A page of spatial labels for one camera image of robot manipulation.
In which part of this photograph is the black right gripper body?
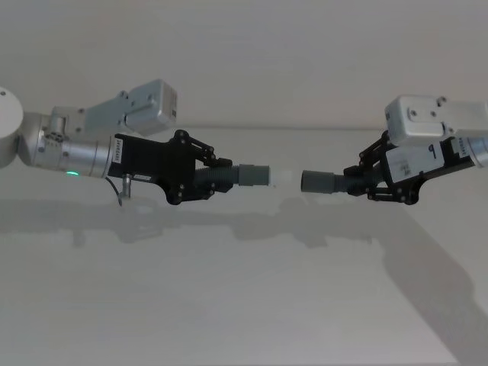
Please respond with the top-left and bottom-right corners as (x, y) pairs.
(382, 136), (477, 207)

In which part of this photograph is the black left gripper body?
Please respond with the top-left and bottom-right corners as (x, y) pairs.
(108, 133), (197, 207)

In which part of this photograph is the grey corrugated hose with cuff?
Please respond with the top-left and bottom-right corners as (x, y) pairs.
(300, 169), (368, 195)
(195, 162), (271, 188)

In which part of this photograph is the small white plastic connector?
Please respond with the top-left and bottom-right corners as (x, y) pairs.
(268, 170), (294, 188)

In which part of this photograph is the white table cloth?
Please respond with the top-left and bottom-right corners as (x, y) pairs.
(0, 124), (488, 366)

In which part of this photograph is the thin dark cable, silver plug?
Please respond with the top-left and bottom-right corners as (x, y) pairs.
(107, 172), (133, 209)

